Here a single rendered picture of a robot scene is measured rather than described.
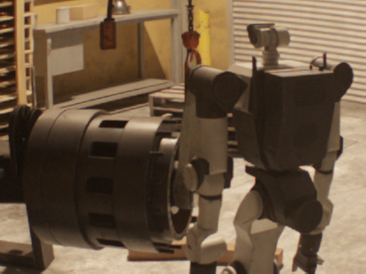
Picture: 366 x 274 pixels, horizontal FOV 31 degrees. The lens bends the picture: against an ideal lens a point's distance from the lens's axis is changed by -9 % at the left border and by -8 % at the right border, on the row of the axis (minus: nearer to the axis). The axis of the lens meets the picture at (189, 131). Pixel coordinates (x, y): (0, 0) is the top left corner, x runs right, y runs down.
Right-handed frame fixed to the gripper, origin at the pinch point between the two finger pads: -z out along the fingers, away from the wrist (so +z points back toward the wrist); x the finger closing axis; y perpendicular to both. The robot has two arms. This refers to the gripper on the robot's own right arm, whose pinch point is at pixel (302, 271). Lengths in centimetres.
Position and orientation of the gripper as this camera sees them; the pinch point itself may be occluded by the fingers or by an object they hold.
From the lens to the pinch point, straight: 260.3
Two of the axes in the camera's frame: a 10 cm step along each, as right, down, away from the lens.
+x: -4.6, -3.9, 8.0
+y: -8.9, 1.3, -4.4
